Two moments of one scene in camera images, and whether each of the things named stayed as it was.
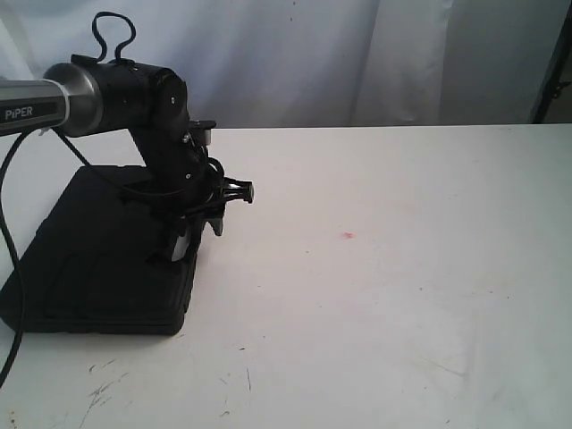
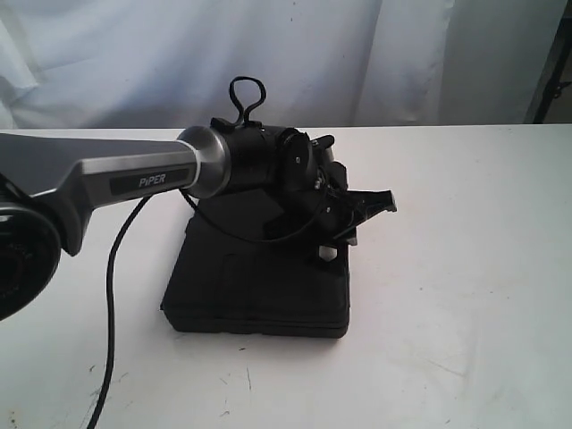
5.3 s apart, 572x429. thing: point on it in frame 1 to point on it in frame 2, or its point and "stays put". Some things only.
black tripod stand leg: (552, 85) stays put
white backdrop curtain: (315, 63) stays put
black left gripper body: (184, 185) to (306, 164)
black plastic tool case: (88, 269) to (231, 277)
